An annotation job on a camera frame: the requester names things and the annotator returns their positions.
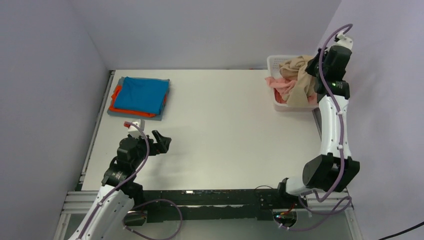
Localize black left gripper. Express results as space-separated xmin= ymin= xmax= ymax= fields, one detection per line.
xmin=131 ymin=129 xmax=171 ymax=169

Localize beige t-shirt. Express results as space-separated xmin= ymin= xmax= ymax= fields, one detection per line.
xmin=279 ymin=55 xmax=317 ymax=108

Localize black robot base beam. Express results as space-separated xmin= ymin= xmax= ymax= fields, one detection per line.
xmin=124 ymin=186 xmax=302 ymax=226

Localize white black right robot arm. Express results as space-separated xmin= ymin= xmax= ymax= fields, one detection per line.
xmin=275 ymin=45 xmax=360 ymax=208

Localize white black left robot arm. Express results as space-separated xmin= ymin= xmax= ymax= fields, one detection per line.
xmin=70 ymin=130 xmax=172 ymax=240

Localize grey folded t-shirt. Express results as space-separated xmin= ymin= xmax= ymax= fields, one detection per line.
xmin=106 ymin=76 xmax=171 ymax=122

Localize pink t-shirt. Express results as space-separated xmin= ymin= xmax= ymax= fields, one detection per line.
xmin=265 ymin=76 xmax=317 ymax=107

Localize white plastic laundry basket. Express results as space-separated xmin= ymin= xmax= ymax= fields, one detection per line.
xmin=266 ymin=54 xmax=318 ymax=112

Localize blue folded t-shirt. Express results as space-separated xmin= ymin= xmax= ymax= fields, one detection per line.
xmin=113 ymin=76 xmax=170 ymax=116

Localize orange folded t-shirt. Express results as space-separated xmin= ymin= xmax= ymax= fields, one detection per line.
xmin=108 ymin=85 xmax=168 ymax=119

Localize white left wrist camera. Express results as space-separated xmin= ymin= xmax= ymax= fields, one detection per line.
xmin=124 ymin=119 xmax=145 ymax=138

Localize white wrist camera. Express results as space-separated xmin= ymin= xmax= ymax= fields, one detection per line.
xmin=333 ymin=32 xmax=353 ymax=50
xmin=124 ymin=119 xmax=145 ymax=138

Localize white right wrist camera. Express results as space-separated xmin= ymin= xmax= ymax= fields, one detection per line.
xmin=333 ymin=32 xmax=353 ymax=50

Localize aluminium frame rails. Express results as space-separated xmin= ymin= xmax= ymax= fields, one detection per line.
xmin=53 ymin=191 xmax=98 ymax=240

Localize black floor cable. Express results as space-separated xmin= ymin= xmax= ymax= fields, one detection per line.
xmin=377 ymin=221 xmax=424 ymax=240

